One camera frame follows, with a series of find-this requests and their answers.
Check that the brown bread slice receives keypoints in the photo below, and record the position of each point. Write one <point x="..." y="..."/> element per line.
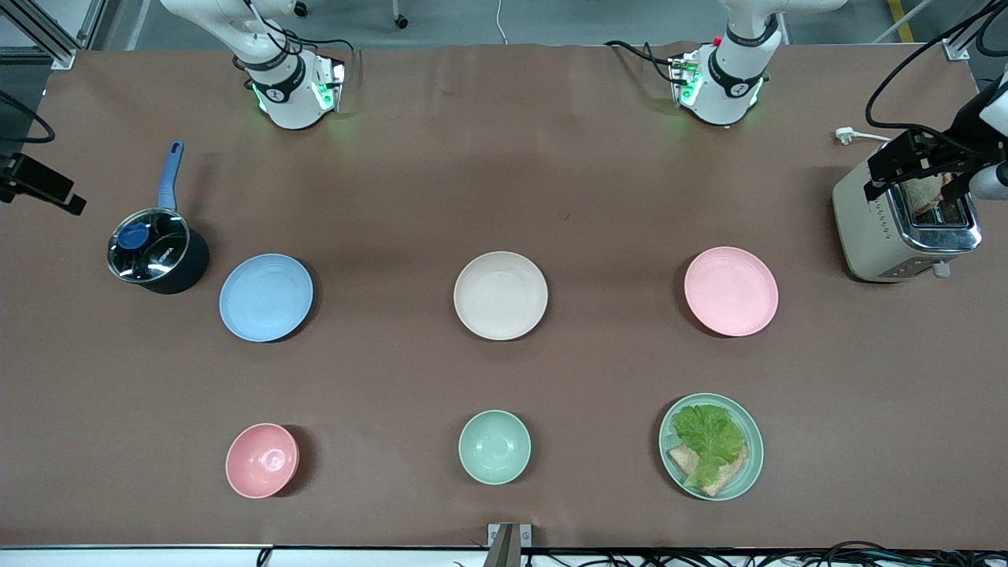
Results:
<point x="728" y="476"/>

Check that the green lettuce leaf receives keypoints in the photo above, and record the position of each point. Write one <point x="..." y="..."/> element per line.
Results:
<point x="709" y="437"/>

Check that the wide blue bowl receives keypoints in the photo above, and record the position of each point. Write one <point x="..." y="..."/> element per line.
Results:
<point x="266" y="298"/>

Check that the green plate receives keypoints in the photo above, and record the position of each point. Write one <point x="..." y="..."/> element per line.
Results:
<point x="752" y="465"/>

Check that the aluminium frame post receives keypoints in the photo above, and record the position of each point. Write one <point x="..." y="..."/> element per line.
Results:
<point x="957" y="51"/>
<point x="59" y="57"/>

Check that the brown table cover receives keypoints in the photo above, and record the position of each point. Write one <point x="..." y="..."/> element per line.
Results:
<point x="394" y="197"/>

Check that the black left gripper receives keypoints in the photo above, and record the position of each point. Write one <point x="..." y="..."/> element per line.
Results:
<point x="948" y="147"/>

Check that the black caster wheel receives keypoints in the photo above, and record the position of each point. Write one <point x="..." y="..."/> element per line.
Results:
<point x="300" y="9"/>
<point x="402" y="21"/>

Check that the wide beige bowl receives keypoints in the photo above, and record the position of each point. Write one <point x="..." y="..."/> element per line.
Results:
<point x="501" y="296"/>

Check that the small deep green bowl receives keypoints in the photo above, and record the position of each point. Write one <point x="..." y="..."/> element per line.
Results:
<point x="494" y="447"/>

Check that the grey metal table bracket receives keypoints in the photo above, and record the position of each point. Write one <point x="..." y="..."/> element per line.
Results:
<point x="508" y="543"/>

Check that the beige and chrome toaster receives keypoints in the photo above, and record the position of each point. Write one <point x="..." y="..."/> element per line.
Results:
<point x="874" y="236"/>

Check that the glass lid with blue knob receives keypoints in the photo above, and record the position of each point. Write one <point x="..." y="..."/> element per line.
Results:
<point x="150" y="246"/>

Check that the small deep pink bowl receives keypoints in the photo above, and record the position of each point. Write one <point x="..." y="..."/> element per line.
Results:
<point x="261" y="461"/>

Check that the wide pink bowl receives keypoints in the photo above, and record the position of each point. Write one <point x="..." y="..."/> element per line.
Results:
<point x="731" y="291"/>

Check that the toast slice in toaster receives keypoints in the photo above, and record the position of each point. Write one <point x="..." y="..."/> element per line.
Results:
<point x="925" y="195"/>

